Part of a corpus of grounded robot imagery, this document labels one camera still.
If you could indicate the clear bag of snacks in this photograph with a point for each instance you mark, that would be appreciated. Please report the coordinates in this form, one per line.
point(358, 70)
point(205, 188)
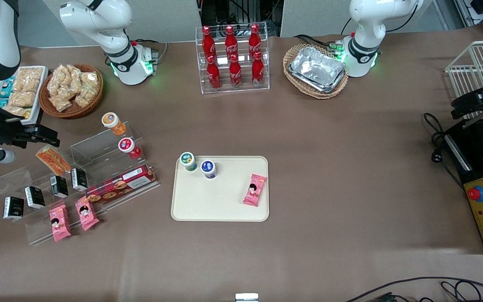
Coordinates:
point(84, 97)
point(70, 89)
point(74, 73)
point(89, 79)
point(57, 77)
point(60, 102)

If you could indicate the aluminium foil tray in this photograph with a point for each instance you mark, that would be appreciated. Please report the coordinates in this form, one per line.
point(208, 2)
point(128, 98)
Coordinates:
point(329, 89)
point(317, 65)

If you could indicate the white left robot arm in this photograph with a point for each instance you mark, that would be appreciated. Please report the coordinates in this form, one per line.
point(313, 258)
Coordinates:
point(367, 25)

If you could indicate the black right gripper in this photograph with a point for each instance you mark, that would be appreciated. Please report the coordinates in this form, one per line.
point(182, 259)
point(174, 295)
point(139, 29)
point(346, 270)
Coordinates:
point(6, 131)

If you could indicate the small black carton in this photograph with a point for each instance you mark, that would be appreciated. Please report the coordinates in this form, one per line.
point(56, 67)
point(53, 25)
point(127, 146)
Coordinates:
point(79, 179)
point(13, 208)
point(59, 186)
point(35, 197)

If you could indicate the sandwich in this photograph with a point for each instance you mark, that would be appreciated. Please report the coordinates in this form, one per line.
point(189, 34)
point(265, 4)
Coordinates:
point(53, 160)

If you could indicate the wrapped cracker pack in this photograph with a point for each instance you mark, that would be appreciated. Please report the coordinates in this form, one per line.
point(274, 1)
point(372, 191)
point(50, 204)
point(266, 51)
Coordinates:
point(14, 110)
point(27, 79)
point(22, 99)

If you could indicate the clear acrylic bottle rack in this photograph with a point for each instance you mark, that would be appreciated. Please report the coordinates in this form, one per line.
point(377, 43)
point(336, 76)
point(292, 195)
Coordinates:
point(243, 89)

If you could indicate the red cookie box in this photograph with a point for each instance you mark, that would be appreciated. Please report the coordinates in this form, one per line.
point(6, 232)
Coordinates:
point(120, 184)

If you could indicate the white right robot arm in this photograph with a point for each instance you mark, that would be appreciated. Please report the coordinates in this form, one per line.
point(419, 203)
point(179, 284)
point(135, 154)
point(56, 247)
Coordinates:
point(99, 21)

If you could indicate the light wicker basket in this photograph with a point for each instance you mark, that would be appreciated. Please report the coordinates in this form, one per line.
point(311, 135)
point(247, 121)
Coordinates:
point(317, 95)

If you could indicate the pink snack pack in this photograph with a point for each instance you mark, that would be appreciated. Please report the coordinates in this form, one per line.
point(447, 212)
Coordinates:
point(255, 191)
point(59, 224)
point(86, 214)

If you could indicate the red emergency stop button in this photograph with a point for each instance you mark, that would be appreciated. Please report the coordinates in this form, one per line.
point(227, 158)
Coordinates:
point(474, 193)

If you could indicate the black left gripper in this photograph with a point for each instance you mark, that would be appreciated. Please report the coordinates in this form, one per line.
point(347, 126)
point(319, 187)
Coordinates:
point(477, 100)

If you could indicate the clear acrylic stepped riser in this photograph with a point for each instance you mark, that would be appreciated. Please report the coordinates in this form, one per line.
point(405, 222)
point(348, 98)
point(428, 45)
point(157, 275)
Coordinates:
point(94, 153)
point(40, 237)

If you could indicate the green lid small bottle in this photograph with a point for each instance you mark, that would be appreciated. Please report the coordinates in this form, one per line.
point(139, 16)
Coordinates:
point(188, 160)

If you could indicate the blue lid small bottle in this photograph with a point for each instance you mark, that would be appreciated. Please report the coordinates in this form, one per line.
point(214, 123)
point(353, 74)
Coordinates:
point(208, 167)

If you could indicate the red cola bottle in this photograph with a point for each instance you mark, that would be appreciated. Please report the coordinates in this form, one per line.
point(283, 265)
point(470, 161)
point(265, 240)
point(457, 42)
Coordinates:
point(258, 71)
point(254, 41)
point(230, 42)
point(214, 75)
point(208, 44)
point(235, 73)

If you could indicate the long silver lever bar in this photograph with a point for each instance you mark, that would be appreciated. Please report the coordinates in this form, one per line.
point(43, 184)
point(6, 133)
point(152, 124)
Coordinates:
point(471, 122)

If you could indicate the brown wicker basket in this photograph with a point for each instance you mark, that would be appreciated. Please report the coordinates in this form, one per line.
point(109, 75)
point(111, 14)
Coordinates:
point(71, 113)

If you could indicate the beige plastic tray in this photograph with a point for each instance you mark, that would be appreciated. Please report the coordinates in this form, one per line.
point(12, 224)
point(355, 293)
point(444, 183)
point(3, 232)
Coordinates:
point(220, 201)

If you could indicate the red lid small bottle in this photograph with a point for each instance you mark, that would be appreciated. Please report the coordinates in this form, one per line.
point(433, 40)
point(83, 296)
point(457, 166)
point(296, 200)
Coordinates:
point(127, 145)

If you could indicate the orange lid small bottle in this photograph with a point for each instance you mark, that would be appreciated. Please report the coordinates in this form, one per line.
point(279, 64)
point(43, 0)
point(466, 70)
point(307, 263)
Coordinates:
point(111, 121)

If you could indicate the short silver metal bar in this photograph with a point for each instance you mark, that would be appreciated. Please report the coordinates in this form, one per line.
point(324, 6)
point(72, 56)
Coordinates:
point(458, 153)

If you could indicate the white rectangular snack tray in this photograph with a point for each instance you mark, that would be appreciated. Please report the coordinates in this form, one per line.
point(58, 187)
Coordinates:
point(39, 110)

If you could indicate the black machine with yellow panel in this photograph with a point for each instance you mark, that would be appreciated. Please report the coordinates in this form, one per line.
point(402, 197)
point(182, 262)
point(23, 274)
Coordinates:
point(476, 144)

